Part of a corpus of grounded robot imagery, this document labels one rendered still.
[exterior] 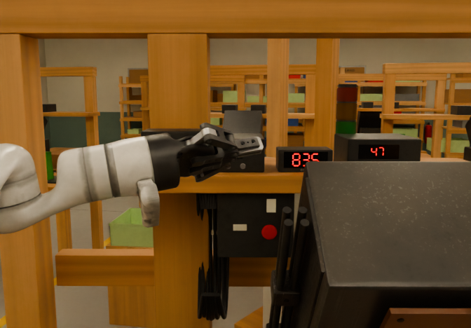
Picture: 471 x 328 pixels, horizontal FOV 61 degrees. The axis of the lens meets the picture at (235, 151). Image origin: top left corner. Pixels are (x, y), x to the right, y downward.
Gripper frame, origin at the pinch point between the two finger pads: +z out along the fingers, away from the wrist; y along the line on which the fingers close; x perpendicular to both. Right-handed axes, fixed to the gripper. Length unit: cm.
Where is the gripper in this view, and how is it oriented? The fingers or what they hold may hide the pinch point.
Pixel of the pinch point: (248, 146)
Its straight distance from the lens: 57.4
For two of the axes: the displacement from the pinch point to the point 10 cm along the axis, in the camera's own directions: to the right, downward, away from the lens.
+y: -1.8, 5.0, 8.5
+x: 2.9, 8.5, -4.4
